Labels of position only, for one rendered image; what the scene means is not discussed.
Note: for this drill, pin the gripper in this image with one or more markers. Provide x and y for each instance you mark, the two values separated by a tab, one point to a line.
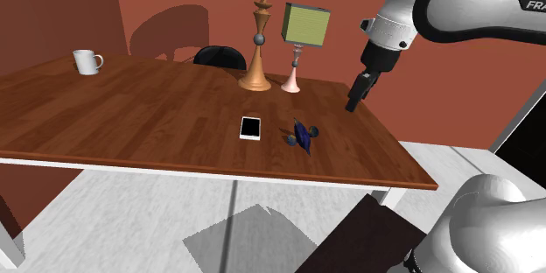
378	56

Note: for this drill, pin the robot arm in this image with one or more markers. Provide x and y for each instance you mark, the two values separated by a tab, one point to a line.
469	12

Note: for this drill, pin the blue toy plane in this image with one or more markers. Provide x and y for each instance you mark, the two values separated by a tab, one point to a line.
302	135

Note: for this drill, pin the small lamp with green shade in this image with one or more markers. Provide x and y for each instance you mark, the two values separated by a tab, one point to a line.
303	29

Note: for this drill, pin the tall wooden table lamp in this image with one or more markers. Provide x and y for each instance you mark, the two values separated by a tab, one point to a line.
260	29

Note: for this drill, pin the white phone with black screen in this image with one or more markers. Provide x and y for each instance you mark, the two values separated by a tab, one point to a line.
250	128

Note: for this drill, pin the black chair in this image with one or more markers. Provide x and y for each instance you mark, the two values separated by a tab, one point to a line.
220	57

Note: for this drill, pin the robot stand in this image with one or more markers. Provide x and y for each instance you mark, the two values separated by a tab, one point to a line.
362	242

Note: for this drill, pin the wooden table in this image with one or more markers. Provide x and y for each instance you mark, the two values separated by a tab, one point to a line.
128	118

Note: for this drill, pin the white mug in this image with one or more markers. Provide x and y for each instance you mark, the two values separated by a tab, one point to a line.
86	62

